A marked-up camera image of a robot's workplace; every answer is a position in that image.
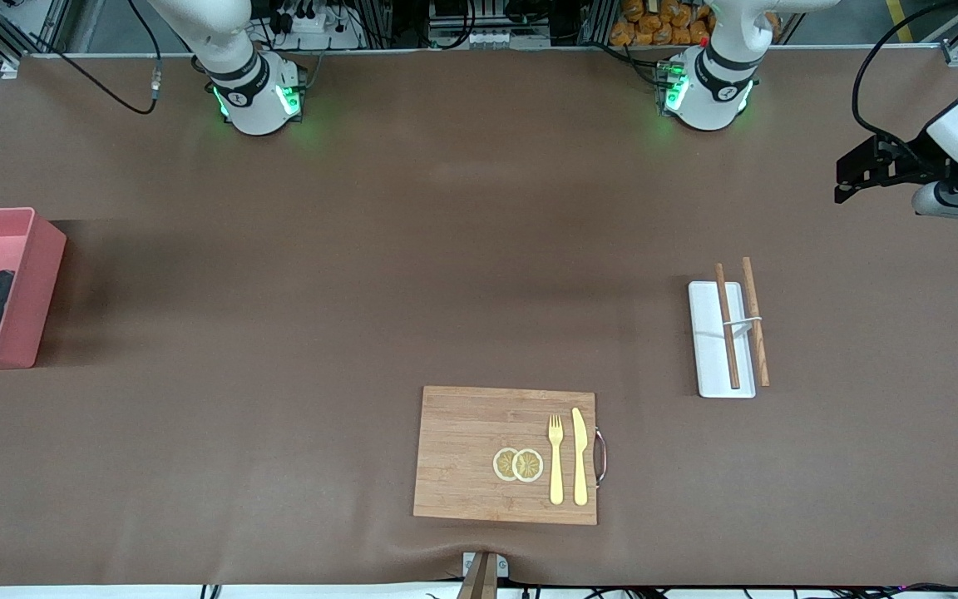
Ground gold fork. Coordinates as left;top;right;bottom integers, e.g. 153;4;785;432
547;413;565;506

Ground gold knife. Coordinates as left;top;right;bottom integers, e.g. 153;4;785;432
570;407;590;507

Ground bamboo cutting board with handle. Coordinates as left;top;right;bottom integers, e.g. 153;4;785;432
412;385;610;527

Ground wooden post with metal bracket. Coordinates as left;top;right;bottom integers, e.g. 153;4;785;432
456;551;510;599

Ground orange snack packets pile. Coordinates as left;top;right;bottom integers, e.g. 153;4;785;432
610;0;713;47

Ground white rectangular tray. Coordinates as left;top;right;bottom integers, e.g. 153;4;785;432
688;280;757;399

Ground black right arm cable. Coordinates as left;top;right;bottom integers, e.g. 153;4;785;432
30;0;164;116

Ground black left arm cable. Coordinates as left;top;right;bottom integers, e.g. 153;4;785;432
852;0;958;171

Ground black equipment with white connectors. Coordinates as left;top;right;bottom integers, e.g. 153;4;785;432
429;0;555;49

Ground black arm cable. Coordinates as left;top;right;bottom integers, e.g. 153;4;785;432
30;0;164;116
852;0;958;171

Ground white power strip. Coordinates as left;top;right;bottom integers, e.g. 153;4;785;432
274;7;363;51

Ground pink plastic box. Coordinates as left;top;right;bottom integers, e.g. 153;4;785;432
0;208;67;372

